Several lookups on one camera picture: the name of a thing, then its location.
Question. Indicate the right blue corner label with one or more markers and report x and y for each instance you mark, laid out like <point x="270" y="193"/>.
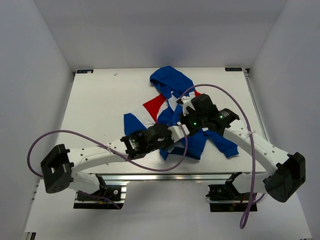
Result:
<point x="233" y="69"/>

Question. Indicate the aluminium table right rail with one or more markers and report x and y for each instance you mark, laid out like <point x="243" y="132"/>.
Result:
<point x="247" y="76"/>

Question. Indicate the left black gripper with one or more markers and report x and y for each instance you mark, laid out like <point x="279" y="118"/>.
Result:
<point x="170" y="141"/>

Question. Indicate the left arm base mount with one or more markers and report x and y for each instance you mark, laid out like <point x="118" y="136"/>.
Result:
<point x="113" y="198"/>

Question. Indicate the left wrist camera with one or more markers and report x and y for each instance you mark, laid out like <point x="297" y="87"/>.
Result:
<point x="178" y="132"/>

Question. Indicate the aluminium table front rail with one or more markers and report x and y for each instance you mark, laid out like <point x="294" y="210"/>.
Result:
<point x="166" y="177"/>

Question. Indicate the left blue corner label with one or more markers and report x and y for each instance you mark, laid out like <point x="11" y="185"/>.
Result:
<point x="84" y="71"/>

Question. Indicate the aluminium table rail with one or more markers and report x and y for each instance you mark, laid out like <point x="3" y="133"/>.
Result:
<point x="247" y="76"/>
<point x="166" y="177"/>

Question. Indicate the blue white red jacket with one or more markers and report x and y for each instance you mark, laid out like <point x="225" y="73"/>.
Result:
<point x="164" y="109"/>

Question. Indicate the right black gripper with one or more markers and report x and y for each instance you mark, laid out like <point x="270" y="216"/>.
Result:
<point x="184" y="119"/>

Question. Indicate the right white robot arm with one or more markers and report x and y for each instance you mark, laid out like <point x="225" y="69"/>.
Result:
<point x="284" y="172"/>

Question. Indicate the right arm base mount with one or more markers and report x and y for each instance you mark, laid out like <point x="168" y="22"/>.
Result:
<point x="222" y="199"/>

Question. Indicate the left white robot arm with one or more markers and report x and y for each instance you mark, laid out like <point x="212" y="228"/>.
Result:
<point x="64" y="168"/>

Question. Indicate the blue corner label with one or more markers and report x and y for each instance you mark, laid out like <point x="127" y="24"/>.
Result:
<point x="84" y="71"/>
<point x="233" y="69"/>

